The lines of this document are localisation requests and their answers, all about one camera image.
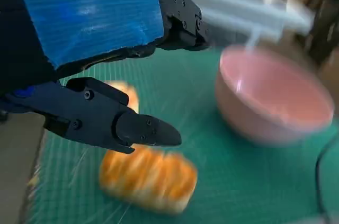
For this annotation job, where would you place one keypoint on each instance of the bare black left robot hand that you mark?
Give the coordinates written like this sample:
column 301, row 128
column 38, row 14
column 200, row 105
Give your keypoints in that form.
column 92, row 9

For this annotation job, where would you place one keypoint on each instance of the orange toy bread loaf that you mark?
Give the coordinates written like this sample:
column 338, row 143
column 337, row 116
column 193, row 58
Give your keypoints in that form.
column 148, row 179

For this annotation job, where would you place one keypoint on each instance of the pink bowl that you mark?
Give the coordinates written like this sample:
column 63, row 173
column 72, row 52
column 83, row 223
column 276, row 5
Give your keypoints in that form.
column 265, row 102

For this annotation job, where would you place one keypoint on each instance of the round toy bread bun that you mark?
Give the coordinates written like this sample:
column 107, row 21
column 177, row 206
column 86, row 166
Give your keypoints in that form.
column 131, row 97

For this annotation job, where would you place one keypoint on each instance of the green cutting mat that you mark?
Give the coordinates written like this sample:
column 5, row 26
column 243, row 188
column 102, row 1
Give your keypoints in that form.
column 172, row 89

